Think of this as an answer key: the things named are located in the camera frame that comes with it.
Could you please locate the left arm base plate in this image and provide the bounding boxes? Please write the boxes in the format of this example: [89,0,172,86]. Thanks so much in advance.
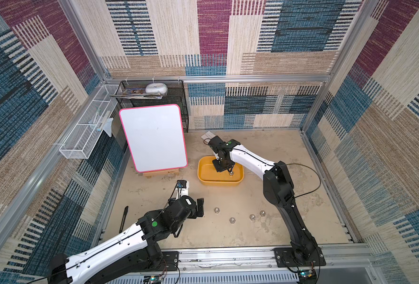
[153,251,180,273]

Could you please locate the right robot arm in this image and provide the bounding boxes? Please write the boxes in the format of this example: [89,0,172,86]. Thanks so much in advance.
[208,136,326,268]

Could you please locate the clear packet with card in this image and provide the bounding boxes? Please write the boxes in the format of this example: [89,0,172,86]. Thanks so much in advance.
[201,131,215,140]

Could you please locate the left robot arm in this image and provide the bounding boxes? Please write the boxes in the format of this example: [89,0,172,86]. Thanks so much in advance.
[47,195,204,284]

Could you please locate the white wire wall basket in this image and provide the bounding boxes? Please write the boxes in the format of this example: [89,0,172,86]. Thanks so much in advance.
[59,85,118,159]

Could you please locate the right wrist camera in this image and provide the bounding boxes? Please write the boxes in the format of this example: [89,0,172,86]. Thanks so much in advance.
[208,136,230,157]

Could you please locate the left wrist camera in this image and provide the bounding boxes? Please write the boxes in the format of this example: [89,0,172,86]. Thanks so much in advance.
[176,180,189,199]

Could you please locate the wooden whiteboard easel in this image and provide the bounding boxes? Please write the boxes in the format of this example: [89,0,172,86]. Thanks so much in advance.
[142,169,179,179]

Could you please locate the black wire shelf rack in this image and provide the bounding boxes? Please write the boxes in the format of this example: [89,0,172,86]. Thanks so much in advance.
[115,80,189,132]

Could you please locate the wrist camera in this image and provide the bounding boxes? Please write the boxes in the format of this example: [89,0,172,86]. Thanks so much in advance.
[208,136,230,157]
[176,180,189,199]

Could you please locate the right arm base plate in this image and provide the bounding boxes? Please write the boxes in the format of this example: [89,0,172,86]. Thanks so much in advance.
[273,247,327,268]

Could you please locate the magazine on shelf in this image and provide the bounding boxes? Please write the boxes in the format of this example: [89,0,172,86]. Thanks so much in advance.
[111,88,163,99]

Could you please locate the black marker pen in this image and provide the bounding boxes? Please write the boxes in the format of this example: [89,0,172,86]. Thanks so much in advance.
[119,206,129,233]

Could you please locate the pink framed whiteboard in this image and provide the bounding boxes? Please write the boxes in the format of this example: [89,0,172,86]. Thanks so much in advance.
[119,104,188,173]

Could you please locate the yellow plastic storage box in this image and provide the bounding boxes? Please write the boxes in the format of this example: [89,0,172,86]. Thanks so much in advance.
[198,156,244,186]

